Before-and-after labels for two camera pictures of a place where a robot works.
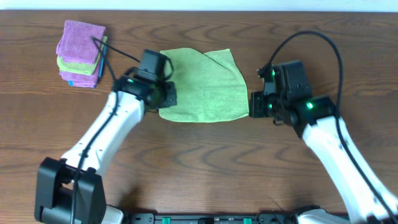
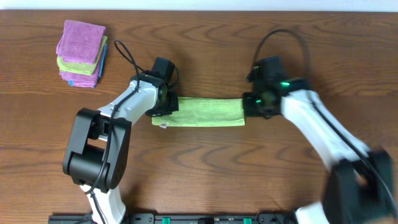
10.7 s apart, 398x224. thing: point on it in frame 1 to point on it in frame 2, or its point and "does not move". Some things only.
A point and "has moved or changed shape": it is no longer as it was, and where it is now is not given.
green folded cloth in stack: [80, 68] does not move
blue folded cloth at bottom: [71, 82] does not move
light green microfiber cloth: [209, 86] has moved or changed shape
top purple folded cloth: [76, 44] does not move
